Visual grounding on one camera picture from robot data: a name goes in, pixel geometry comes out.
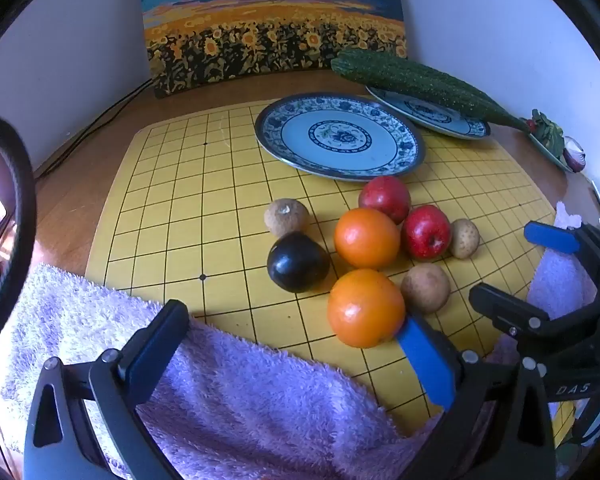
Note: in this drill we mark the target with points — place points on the light purple fluffy towel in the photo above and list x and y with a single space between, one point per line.
560 280
255 400

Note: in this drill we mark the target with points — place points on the green leaf-shaped dish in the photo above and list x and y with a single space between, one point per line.
547 132

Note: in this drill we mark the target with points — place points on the yellow grid game board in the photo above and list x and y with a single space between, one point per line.
180 200

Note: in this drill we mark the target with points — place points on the orange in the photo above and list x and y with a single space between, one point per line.
367 237
365 307

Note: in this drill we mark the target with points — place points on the red apple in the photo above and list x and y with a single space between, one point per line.
426 232
385 197

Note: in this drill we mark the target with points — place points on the black plum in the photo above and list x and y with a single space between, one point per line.
297 262

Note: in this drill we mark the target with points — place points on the small blue patterned plate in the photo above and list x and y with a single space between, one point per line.
440 116

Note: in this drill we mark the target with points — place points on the small brown round fruit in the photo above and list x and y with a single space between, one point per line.
464 238

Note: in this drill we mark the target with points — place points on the brown round fruit with dimple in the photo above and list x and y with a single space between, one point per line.
286 217

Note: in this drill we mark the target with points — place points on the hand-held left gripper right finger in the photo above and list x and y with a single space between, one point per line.
425 365

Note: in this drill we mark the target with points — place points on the purple onion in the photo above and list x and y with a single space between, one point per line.
575 155

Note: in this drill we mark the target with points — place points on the large blue patterned plate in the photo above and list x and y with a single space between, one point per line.
340 135

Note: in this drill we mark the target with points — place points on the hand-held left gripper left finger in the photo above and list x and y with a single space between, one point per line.
151 357

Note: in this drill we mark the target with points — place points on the sunflower field painting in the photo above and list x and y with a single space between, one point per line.
270 20

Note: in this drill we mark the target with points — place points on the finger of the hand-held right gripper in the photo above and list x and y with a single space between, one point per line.
550 237
505 305

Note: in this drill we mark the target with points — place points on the green bumpy cucumber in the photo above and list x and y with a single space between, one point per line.
405 77

